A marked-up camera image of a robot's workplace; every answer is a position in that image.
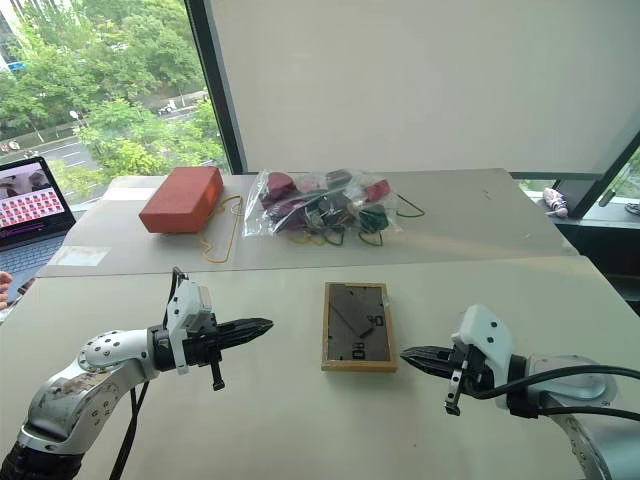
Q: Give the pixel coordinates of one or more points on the green block in bag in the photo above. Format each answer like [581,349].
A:
[372,218]

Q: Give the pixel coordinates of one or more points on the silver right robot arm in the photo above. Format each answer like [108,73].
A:
[575,400]

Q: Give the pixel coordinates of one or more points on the small green rubber band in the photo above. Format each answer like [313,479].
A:
[336,243]
[372,244]

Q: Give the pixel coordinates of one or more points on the clear taped label sheet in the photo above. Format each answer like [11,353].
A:
[80,256]

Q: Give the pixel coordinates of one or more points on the maroon block in bag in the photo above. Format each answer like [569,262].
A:
[280,186]

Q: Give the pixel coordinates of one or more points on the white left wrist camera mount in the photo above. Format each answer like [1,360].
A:
[185,305]

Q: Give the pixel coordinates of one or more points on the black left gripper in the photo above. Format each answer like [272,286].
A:
[200,347]

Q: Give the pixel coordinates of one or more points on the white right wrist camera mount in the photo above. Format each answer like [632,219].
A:
[487,332]

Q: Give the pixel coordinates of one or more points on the small yellow rubber band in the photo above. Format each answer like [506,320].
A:
[305,241]

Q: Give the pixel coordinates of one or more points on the red block in bag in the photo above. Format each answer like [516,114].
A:
[378,189]

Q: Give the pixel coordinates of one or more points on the open laptop computer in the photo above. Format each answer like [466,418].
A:
[30,220]

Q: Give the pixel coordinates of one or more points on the clear plastic zip bag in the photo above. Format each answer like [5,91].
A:
[320,205]

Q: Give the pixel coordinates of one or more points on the wooden framed picture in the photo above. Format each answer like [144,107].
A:
[357,327]

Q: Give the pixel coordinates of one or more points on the large green rubber band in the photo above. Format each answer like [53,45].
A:
[412,216]

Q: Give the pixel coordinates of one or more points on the pink folded umbrella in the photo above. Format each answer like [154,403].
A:
[556,201]

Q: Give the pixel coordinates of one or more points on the dark slanted window frame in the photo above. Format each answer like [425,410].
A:
[600,185]

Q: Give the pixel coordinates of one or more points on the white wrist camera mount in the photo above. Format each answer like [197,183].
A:
[487,332]
[185,305]

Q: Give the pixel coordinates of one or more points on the bystander bare hand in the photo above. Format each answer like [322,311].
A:
[4,287]

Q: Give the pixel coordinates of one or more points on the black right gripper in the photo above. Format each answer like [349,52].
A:
[472,375]

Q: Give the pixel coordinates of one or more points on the dark window frame post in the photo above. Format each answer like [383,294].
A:
[215,85]

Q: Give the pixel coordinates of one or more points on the orange rectangular box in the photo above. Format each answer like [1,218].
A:
[182,200]

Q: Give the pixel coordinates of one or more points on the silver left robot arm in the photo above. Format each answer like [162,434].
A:
[75,385]

